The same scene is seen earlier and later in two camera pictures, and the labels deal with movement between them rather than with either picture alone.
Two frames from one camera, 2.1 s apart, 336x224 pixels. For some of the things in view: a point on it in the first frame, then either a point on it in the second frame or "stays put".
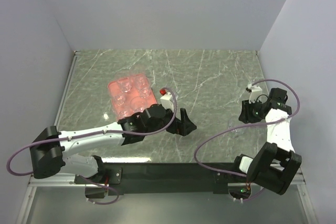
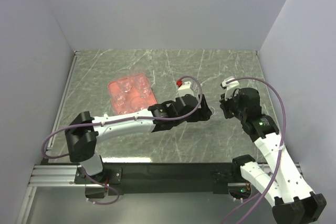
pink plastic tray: x=131 y=95 stays put
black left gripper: x=184 y=126 → x=202 y=114
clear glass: x=119 y=99 stays put
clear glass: x=138 y=104 stays put
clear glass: x=237 y=132 → x=212 y=110
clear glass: x=124 y=84 stays put
